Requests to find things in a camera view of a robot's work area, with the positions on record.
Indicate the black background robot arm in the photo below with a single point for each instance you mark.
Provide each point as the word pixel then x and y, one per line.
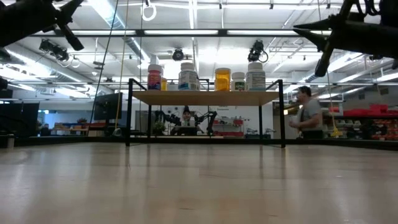
pixel 211 123
pixel 168 117

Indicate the white melatonin bottle blue label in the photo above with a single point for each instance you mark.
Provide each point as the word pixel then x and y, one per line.
pixel 188 77

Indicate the red plastic bin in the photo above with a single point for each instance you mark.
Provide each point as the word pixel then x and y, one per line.
pixel 380 107

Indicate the black ceiling-mounted camera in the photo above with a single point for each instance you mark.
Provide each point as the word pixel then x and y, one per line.
pixel 178 55
pixel 56 50
pixel 256 49

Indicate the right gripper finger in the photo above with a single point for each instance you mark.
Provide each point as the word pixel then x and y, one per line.
pixel 320 25
pixel 320 37

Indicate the small green background plant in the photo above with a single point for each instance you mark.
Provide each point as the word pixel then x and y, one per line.
pixel 159 128

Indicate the white rack red bins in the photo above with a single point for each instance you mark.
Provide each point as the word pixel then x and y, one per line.
pixel 230 133

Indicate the black aluminium table frame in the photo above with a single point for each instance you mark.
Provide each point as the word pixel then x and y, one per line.
pixel 233 140

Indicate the white supplement facts bottle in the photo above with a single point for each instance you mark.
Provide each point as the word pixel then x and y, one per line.
pixel 255 77

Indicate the short amber pill bottle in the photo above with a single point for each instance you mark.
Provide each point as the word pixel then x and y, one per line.
pixel 164 84

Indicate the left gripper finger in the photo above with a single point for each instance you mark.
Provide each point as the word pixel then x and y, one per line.
pixel 70 9
pixel 73 37

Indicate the background storage rack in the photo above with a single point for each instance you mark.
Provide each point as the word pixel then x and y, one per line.
pixel 351 127

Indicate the black computer monitor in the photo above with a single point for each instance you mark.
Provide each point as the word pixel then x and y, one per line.
pixel 107 107

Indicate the background workbench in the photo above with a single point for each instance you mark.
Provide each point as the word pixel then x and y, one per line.
pixel 71 126

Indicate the small grey cylinder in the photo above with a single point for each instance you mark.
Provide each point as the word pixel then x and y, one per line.
pixel 11 141

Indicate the tall amber pill bottle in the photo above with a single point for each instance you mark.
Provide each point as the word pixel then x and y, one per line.
pixel 222 81

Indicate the black overhead light bar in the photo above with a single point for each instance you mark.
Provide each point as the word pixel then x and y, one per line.
pixel 222 32

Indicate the wooden shelf black metal legs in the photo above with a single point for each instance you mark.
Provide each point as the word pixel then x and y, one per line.
pixel 205 98

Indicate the person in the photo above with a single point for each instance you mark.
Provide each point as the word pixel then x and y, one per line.
pixel 186 115
pixel 309 113

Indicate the white aspirin bottle green label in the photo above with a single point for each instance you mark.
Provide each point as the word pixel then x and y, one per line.
pixel 239 81

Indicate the black cabinet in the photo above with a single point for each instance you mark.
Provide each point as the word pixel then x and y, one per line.
pixel 18 119

